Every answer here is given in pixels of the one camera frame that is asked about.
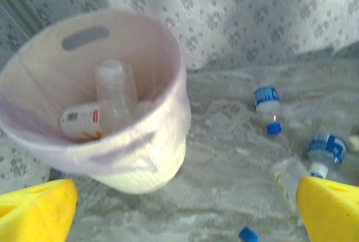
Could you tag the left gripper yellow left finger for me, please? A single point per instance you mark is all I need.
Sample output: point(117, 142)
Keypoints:
point(33, 214)

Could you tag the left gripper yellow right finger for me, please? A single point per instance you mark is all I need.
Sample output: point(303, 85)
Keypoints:
point(331, 214)

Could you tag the white barcode-label bottle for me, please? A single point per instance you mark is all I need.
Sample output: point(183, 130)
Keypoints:
point(78, 120)

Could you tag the blue-label bottle blue cap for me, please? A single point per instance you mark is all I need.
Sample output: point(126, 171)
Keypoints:
point(265, 96)

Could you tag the translucent white bottle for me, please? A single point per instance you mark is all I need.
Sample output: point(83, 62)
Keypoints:
point(112, 93)

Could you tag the white bin with pink liner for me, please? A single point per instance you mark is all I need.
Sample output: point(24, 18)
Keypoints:
point(146, 163)

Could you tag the clear bottle green cap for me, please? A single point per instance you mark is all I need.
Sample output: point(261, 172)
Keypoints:
point(289, 180)

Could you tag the blue-label bottle white cap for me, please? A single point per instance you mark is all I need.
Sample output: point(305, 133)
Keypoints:
point(326, 148)

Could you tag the slim clear bottle blue cap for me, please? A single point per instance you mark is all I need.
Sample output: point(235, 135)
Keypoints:
point(248, 235)

